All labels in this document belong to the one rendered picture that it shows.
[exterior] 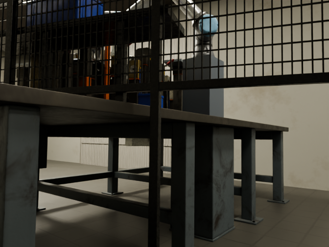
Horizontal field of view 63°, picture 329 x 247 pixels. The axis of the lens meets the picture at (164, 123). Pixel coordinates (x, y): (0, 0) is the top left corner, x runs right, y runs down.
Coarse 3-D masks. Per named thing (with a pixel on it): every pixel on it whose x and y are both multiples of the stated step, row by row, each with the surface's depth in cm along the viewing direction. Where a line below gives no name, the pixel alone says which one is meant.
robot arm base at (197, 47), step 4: (196, 44) 178; (200, 44) 175; (204, 44) 175; (208, 44) 175; (196, 48) 177; (200, 48) 175; (204, 48) 174; (208, 48) 175; (196, 52) 176; (200, 52) 174; (204, 52) 173; (208, 52) 174; (212, 52) 176; (192, 56) 179; (196, 56) 175
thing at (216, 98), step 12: (192, 60) 173; (204, 60) 168; (216, 60) 173; (192, 72) 173; (204, 72) 168; (216, 72) 173; (192, 96) 172; (204, 96) 167; (216, 96) 172; (192, 108) 172; (204, 108) 166; (216, 108) 172
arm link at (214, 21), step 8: (176, 0) 166; (184, 0) 163; (184, 8) 165; (192, 8) 163; (192, 16) 164; (200, 16) 162; (208, 16) 160; (192, 24) 166; (200, 24) 160; (208, 24) 161; (216, 24) 161; (200, 32) 165; (208, 32) 162; (208, 40) 173
